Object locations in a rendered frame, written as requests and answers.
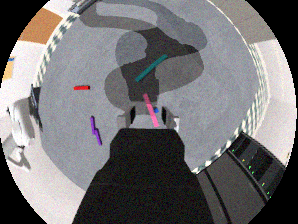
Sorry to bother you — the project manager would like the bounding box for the turquoise bar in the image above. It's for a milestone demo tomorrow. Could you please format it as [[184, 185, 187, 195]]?
[[134, 55, 168, 83]]

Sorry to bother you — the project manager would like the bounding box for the pink rod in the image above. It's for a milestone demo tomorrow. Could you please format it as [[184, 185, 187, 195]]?
[[144, 93, 158, 127]]

